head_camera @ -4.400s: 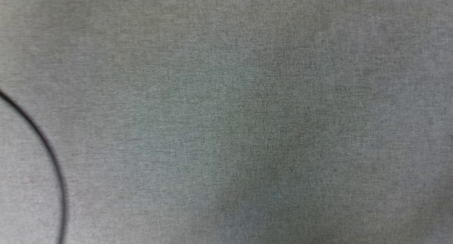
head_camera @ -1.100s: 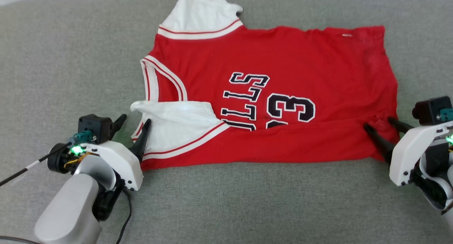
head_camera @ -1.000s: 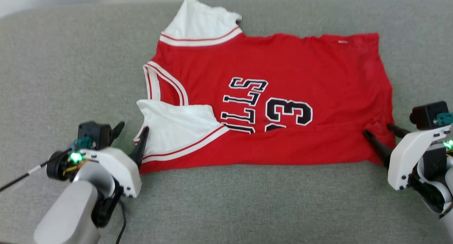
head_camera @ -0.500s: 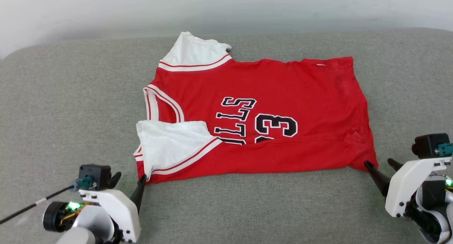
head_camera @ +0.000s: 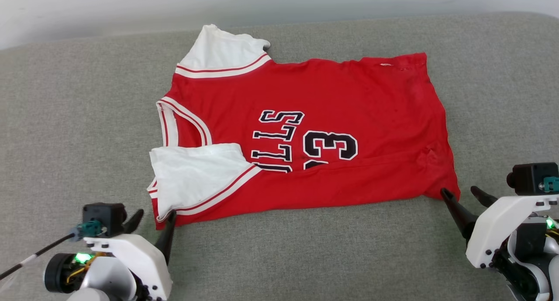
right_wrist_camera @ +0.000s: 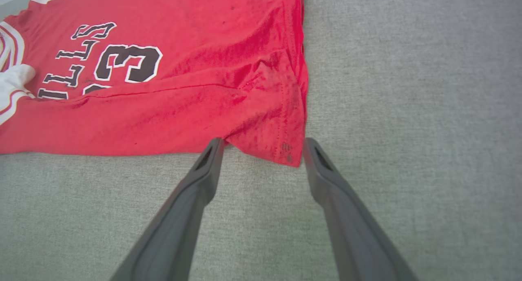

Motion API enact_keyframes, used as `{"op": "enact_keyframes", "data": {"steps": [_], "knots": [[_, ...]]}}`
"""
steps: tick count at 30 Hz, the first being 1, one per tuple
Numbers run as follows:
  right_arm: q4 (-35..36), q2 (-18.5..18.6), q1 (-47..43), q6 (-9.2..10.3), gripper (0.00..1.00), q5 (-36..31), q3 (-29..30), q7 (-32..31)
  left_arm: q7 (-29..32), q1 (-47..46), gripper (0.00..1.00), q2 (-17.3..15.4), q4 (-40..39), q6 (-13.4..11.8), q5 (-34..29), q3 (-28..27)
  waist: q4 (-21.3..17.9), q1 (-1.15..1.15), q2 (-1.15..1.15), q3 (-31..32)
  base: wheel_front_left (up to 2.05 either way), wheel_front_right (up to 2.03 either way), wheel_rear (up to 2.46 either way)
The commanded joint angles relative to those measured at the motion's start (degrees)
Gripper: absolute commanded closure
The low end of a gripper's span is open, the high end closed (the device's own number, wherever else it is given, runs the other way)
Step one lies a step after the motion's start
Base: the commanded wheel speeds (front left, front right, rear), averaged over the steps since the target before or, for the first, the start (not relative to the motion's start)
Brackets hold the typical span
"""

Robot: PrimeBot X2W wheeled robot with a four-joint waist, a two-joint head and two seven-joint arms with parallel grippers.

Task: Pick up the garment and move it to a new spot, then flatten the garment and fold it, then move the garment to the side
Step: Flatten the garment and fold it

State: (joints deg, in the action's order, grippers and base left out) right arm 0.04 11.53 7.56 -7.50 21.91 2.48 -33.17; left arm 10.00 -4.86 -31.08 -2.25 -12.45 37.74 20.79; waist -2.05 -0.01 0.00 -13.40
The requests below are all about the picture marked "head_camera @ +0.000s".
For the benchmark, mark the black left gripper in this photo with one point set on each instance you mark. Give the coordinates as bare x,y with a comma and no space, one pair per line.
56,275

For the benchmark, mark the red and white basketball jersey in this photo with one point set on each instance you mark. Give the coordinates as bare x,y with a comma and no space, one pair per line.
349,100

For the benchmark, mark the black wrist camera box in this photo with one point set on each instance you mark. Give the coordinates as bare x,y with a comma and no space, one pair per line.
528,178
102,216

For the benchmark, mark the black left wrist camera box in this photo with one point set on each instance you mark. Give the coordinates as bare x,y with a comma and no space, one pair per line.
102,216

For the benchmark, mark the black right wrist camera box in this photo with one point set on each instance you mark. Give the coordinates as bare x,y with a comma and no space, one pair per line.
528,178

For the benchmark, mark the grey fabric sofa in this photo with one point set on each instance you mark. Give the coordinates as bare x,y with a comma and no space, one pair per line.
305,257

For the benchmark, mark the white left camera mount bracket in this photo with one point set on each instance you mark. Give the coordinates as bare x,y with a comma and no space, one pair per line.
139,257

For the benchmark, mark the white right camera mount bracket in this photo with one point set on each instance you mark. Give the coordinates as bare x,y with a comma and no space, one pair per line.
493,231

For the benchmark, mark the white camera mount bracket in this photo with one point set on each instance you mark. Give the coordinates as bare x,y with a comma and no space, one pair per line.
493,231
139,257

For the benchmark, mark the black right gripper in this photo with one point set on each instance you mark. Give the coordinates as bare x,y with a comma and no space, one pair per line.
530,244

